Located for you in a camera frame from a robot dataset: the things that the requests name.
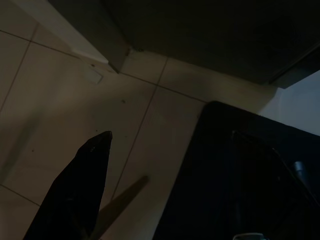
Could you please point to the grey fridge cabinet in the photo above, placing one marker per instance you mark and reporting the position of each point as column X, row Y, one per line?
column 200, row 37

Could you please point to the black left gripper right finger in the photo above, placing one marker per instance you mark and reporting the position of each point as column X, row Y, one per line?
column 270, row 195

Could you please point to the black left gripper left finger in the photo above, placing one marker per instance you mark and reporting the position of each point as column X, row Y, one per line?
column 80, row 180

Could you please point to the small white floor sticker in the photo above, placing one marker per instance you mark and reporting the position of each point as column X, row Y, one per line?
column 95, row 75

